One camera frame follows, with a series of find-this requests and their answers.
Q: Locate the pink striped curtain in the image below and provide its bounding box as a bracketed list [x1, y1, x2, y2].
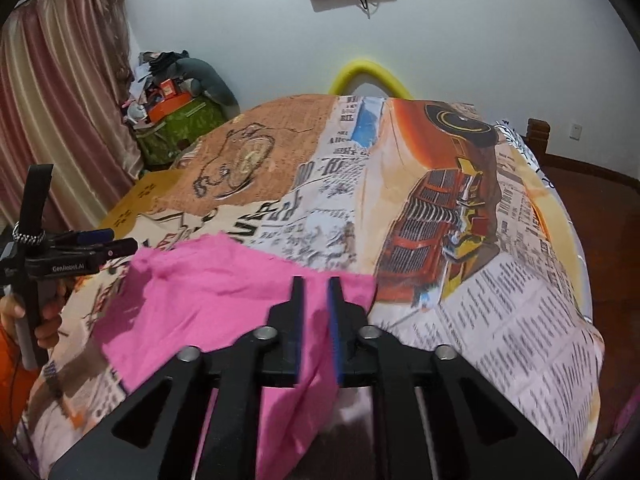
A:
[0, 0, 146, 241]

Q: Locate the pink button shirt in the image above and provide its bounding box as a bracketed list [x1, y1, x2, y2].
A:
[92, 232, 377, 480]

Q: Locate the yellow foam tube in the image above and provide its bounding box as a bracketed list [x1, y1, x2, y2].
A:
[327, 59, 413, 101]

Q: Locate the pile of clothes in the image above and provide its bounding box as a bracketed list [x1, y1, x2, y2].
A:
[122, 50, 191, 121]

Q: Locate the flat orange box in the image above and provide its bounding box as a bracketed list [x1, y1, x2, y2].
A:
[147, 91, 193, 122]

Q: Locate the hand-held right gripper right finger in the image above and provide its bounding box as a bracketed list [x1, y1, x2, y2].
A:
[326, 276, 582, 480]

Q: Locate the printed bedsheet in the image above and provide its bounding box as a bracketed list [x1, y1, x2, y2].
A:
[15, 92, 606, 480]

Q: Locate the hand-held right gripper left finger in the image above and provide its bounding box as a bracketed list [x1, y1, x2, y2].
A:
[49, 276, 306, 480]

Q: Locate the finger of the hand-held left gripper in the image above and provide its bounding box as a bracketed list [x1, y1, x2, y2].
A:
[75, 238, 139, 267]
[47, 228, 115, 252]

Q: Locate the wooden bed post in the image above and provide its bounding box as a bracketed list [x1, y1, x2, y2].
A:
[525, 117, 551, 161]

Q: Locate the green patterned storage box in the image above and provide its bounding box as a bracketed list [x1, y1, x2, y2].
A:
[135, 97, 231, 168]

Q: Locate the person's left hand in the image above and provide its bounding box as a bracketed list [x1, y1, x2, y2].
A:
[0, 280, 64, 357]

